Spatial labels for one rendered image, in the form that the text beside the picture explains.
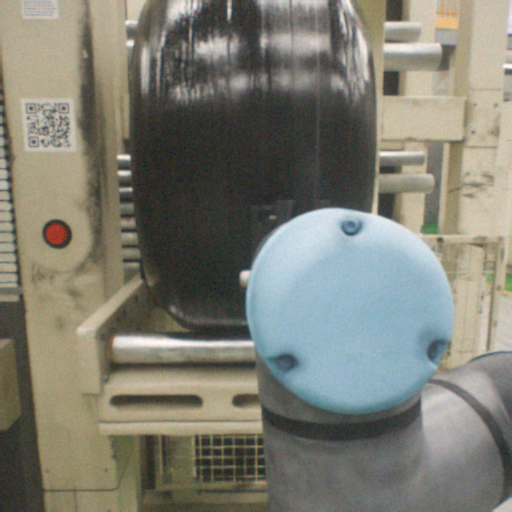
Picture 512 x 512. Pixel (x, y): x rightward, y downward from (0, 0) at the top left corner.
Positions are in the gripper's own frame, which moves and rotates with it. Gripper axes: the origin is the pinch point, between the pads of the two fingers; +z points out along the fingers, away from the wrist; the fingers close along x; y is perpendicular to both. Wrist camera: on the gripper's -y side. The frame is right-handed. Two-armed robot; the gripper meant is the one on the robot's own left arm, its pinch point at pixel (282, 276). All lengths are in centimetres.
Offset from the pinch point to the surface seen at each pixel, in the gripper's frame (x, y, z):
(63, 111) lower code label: 30.4, 22.6, 15.3
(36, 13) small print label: 33, 36, 14
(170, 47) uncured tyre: 12.0, 24.8, -1.6
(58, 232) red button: 32.3, 5.1, 17.1
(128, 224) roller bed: 33, 7, 58
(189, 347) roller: 12.2, -11.2, 12.1
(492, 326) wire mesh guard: -59, -20, 62
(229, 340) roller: 6.5, -10.4, 12.6
